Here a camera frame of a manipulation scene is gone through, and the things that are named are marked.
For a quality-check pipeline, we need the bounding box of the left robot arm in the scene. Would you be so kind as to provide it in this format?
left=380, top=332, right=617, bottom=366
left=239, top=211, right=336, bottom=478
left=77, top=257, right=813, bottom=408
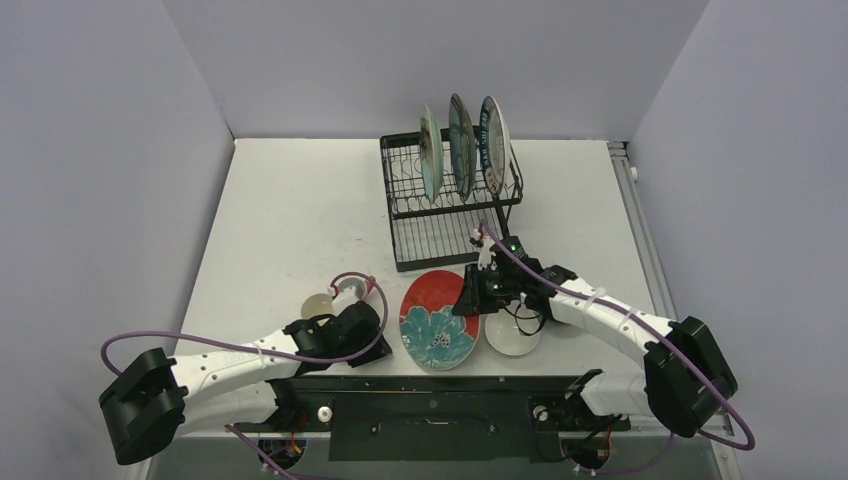
left=98, top=301, right=391, bottom=465

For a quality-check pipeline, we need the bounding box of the aluminium rail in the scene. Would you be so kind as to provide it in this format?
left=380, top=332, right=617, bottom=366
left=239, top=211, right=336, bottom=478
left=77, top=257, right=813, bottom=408
left=607, top=141, right=681, bottom=320

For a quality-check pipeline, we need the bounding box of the red and blue plate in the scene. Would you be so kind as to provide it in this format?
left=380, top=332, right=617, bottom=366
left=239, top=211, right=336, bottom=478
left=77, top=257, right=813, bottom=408
left=398, top=270, right=481, bottom=372

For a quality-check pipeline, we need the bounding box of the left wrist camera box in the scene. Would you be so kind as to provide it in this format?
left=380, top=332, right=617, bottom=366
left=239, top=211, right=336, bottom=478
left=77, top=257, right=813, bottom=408
left=328, top=276, right=372, bottom=313

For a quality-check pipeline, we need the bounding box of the green rimmed white plate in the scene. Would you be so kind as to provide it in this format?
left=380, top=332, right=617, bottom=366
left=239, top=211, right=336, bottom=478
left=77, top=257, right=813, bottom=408
left=479, top=96, right=511, bottom=197

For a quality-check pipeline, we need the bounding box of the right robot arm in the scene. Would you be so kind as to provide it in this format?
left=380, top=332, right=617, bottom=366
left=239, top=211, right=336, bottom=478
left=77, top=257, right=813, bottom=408
left=453, top=233, right=738, bottom=438

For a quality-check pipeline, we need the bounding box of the blue glazed plate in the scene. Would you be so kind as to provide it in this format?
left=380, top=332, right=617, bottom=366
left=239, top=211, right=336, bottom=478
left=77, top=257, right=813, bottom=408
left=448, top=93, right=476, bottom=202

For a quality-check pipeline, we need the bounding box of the black wire dish rack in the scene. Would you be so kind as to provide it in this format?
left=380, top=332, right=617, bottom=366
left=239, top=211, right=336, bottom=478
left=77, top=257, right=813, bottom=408
left=379, top=130, right=524, bottom=272

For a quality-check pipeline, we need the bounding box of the black base panel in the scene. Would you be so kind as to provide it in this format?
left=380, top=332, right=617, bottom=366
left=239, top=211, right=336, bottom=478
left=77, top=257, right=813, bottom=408
left=232, top=371, right=639, bottom=463

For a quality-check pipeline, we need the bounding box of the large pink mug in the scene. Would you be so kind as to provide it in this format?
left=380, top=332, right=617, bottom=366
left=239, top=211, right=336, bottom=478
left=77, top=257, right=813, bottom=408
left=300, top=293, right=335, bottom=319

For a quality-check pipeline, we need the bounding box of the white bowl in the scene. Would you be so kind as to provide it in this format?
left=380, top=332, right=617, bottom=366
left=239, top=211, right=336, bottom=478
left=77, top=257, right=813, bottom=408
left=484, top=311, right=541, bottom=357

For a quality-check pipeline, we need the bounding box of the light teal flower plate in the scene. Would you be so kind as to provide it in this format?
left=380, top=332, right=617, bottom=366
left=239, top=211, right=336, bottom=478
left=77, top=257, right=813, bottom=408
left=419, top=104, right=444, bottom=204

